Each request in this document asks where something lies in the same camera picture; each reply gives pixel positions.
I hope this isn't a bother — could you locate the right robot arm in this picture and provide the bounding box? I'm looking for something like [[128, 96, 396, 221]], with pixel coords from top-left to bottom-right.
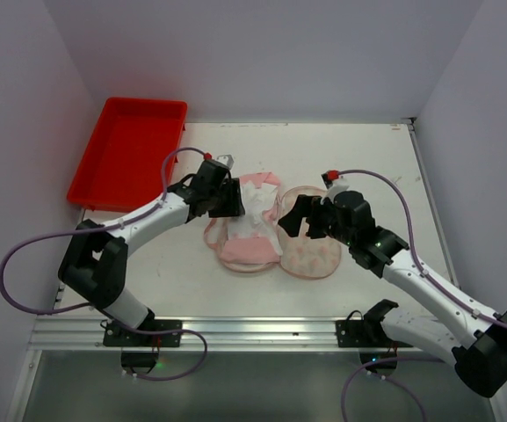
[[279, 191, 507, 398]]

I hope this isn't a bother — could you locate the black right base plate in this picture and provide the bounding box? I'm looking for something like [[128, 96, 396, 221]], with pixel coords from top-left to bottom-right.
[[335, 310, 411, 348]]

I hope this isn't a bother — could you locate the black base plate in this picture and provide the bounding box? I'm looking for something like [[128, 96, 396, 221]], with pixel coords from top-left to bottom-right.
[[335, 310, 411, 348], [103, 319, 183, 348]]

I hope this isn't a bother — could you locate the aluminium front rail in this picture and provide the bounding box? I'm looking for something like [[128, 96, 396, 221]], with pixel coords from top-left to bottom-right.
[[27, 314, 456, 353]]

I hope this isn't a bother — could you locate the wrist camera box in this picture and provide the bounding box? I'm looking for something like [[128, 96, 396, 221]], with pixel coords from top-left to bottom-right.
[[322, 170, 349, 200], [203, 153, 235, 170]]

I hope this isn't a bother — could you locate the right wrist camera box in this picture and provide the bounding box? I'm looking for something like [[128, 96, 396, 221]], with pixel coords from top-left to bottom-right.
[[322, 170, 349, 200]]

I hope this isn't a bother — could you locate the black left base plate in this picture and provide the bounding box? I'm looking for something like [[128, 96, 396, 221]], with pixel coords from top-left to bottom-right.
[[103, 319, 183, 348]]

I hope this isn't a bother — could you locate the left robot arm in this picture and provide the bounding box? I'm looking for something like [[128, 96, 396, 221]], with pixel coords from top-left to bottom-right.
[[58, 155, 244, 331]]

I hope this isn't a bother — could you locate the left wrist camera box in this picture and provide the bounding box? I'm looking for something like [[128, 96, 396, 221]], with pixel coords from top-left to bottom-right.
[[203, 153, 235, 170]]

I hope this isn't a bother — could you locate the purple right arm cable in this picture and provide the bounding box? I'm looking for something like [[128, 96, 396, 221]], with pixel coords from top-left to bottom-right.
[[340, 169, 507, 422]]

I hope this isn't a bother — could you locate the red plastic tray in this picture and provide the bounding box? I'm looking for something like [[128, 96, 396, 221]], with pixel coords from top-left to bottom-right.
[[67, 97, 187, 213]]

